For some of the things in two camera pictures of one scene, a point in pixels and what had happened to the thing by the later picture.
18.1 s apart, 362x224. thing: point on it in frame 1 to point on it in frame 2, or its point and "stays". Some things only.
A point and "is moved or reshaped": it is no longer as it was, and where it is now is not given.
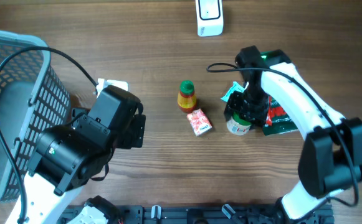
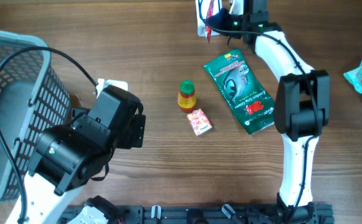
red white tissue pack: x=199 y=122 stays
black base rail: x=205 y=214 stays
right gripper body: x=252 y=104 to x=227 y=23
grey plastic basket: x=23 y=93 stays
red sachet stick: x=269 y=117 to x=208 y=29
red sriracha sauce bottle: x=187 y=99 stays
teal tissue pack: x=235 y=87 to x=359 y=76
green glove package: x=281 y=121 is moved or reshaped
